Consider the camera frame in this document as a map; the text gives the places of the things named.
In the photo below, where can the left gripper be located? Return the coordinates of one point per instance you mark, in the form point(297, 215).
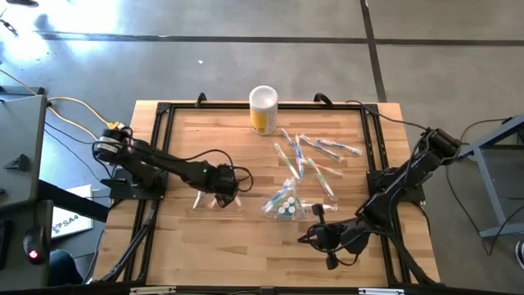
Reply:
point(223, 180)

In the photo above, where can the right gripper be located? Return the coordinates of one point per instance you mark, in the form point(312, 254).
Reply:
point(331, 237)

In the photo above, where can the clear plastic zip bag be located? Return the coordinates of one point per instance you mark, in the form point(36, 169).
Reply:
point(299, 211)

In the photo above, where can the green toothbrush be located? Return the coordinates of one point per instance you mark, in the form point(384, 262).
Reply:
point(321, 178)
point(286, 160)
point(286, 190)

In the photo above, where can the orange toothbrush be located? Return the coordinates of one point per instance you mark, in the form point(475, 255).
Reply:
point(331, 170)

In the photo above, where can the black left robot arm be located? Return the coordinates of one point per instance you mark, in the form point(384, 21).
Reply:
point(163, 164)

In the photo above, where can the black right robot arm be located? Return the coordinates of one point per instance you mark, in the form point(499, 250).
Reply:
point(393, 184)

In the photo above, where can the white yellow wipes canister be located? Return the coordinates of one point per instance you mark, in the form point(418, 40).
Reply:
point(264, 114)

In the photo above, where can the black metal bar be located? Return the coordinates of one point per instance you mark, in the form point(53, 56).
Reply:
point(73, 201)

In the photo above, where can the white printed sign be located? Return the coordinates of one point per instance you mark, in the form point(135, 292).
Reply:
point(71, 223)

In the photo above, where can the person's leg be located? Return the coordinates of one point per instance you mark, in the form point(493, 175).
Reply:
point(64, 268)

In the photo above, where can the black computer mouse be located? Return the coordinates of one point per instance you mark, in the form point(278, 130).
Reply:
point(36, 246)

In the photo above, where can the person's shoe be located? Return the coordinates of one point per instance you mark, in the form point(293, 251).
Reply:
point(520, 254)

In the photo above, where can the blue-grey metal table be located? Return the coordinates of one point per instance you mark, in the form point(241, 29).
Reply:
point(497, 133)

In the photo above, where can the grey desk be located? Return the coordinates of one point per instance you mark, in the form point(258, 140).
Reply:
point(20, 131)

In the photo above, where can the black chair base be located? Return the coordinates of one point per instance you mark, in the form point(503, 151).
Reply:
point(22, 2)

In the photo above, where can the silver metal bracket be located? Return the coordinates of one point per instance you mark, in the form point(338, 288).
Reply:
point(151, 291)
point(380, 291)

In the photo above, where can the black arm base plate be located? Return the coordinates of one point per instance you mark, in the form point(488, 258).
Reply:
point(417, 196)
point(118, 191)

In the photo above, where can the black plastic bracket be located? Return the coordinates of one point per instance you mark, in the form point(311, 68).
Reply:
point(16, 162)

